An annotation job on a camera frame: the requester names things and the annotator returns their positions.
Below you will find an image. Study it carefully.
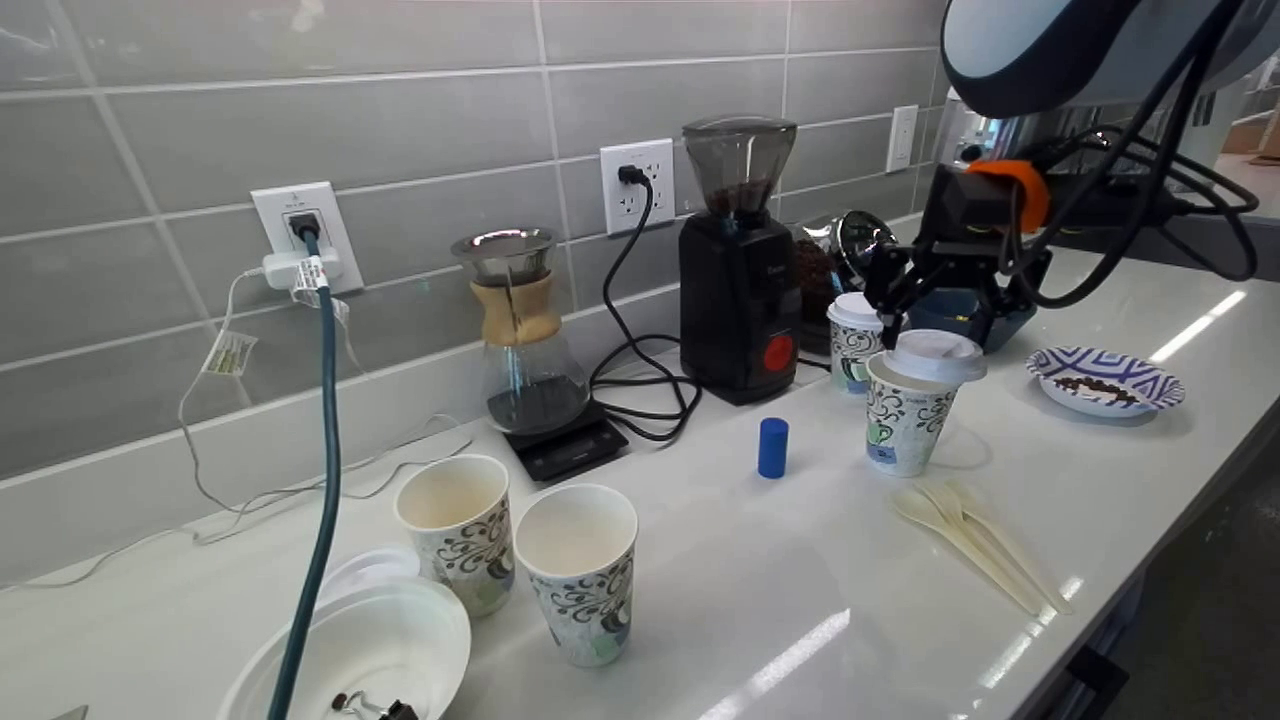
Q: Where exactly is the black coffee grinder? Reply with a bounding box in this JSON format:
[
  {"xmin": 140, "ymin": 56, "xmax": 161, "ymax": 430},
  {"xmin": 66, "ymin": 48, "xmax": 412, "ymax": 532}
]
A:
[{"xmin": 677, "ymin": 118, "xmax": 806, "ymax": 410}]

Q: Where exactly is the wooden stir sticks bag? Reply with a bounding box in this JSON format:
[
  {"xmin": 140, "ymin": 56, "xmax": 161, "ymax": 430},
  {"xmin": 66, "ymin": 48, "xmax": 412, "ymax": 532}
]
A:
[{"xmin": 890, "ymin": 485, "xmax": 1052, "ymax": 621}]

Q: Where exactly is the glass pour-over carafe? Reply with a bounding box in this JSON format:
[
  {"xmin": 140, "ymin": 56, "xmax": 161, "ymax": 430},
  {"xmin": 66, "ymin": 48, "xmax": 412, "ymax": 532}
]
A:
[{"xmin": 449, "ymin": 225, "xmax": 592, "ymax": 435}]

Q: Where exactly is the thin white cable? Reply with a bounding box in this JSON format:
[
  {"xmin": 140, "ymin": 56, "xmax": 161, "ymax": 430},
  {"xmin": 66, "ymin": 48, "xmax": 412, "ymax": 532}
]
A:
[{"xmin": 25, "ymin": 264, "xmax": 484, "ymax": 593}]

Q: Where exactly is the black grinder power cord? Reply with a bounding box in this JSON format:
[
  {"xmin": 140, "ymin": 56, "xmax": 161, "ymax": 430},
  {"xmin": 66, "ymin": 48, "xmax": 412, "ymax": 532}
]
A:
[{"xmin": 582, "ymin": 159, "xmax": 709, "ymax": 449}]

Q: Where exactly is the blue patterned plate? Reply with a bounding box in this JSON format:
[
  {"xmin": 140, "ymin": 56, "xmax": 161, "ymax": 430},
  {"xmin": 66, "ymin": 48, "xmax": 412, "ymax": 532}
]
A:
[{"xmin": 1030, "ymin": 340, "xmax": 1188, "ymax": 426}]

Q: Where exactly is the pale wooden fork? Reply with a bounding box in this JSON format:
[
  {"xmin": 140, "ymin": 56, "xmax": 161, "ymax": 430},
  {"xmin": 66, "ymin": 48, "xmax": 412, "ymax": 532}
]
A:
[{"xmin": 910, "ymin": 480, "xmax": 1058, "ymax": 617}]

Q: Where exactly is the white bowl patterned outside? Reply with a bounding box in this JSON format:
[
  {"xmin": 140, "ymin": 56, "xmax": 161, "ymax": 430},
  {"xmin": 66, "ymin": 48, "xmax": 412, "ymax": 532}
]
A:
[{"xmin": 215, "ymin": 572, "xmax": 475, "ymax": 720}]

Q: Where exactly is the white wall outlet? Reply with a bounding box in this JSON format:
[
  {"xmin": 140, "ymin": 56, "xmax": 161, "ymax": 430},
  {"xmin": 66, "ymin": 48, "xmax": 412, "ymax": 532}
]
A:
[
  {"xmin": 248, "ymin": 181, "xmax": 367, "ymax": 299},
  {"xmin": 597, "ymin": 135, "xmax": 679, "ymax": 240},
  {"xmin": 885, "ymin": 102, "xmax": 923, "ymax": 177}
]

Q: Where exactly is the black drawer handle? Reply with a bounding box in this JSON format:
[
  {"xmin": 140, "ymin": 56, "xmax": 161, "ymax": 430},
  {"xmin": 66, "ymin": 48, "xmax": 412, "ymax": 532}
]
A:
[{"xmin": 1065, "ymin": 645, "xmax": 1135, "ymax": 705}]

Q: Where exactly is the orange cable strap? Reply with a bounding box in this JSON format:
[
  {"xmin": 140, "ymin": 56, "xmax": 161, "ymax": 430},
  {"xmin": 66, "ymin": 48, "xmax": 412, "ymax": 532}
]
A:
[{"xmin": 963, "ymin": 158, "xmax": 1057, "ymax": 237}]

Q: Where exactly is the teal cable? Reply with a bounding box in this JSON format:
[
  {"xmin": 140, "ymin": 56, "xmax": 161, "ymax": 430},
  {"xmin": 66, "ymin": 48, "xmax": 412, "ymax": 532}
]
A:
[{"xmin": 264, "ymin": 213, "xmax": 348, "ymax": 720}]

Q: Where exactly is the white plastic cup lid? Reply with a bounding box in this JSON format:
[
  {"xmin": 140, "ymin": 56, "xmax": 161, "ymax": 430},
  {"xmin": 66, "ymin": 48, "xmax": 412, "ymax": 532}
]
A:
[{"xmin": 888, "ymin": 325, "xmax": 991, "ymax": 392}]

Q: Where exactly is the white plug adapter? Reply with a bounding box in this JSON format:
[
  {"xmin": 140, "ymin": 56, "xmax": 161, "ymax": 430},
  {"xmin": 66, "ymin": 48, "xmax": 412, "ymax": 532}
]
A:
[{"xmin": 261, "ymin": 249, "xmax": 330, "ymax": 299}]

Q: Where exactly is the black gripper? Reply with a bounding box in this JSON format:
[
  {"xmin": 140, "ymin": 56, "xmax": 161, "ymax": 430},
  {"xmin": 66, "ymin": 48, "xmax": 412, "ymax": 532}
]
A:
[{"xmin": 868, "ymin": 163, "xmax": 1047, "ymax": 352}]

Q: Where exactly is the shiny dark round appliance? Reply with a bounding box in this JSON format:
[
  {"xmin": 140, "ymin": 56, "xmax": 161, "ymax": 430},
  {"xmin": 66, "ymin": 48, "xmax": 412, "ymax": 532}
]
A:
[{"xmin": 797, "ymin": 209, "xmax": 910, "ymax": 325}]

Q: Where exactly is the blue plastic cylinder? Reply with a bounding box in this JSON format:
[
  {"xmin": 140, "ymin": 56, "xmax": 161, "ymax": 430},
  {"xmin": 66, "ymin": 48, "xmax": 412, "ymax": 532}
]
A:
[{"xmin": 750, "ymin": 414, "xmax": 790, "ymax": 485}]

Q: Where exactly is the black coffee scale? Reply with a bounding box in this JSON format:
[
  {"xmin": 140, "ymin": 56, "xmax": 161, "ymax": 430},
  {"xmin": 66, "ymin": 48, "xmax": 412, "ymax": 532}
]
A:
[{"xmin": 484, "ymin": 377, "xmax": 630, "ymax": 487}]

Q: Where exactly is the small white cable tag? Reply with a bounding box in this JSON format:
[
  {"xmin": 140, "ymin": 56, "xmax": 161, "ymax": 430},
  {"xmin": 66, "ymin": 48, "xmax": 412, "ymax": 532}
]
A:
[{"xmin": 195, "ymin": 330, "xmax": 261, "ymax": 384}]

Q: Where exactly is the lidded patterned paper cup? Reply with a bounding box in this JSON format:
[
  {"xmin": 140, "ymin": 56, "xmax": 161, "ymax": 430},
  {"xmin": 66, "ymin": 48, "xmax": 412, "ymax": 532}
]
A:
[{"xmin": 824, "ymin": 288, "xmax": 890, "ymax": 399}]

